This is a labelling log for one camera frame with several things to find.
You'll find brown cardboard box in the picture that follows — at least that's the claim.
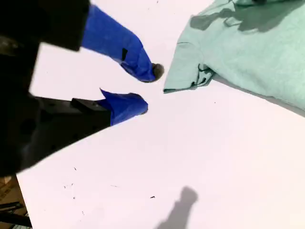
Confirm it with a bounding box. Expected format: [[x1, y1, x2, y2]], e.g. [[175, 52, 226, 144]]
[[0, 176, 24, 217]]

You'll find black table leg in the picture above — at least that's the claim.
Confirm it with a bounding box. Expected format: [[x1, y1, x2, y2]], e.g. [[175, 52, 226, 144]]
[[0, 201, 33, 229]]

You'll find pale green T-shirt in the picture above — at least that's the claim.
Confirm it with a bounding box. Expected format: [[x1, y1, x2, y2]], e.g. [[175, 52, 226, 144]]
[[163, 0, 305, 118]]

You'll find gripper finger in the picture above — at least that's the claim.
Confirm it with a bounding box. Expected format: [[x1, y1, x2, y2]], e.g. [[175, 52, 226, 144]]
[[30, 87, 149, 167], [40, 0, 165, 83]]

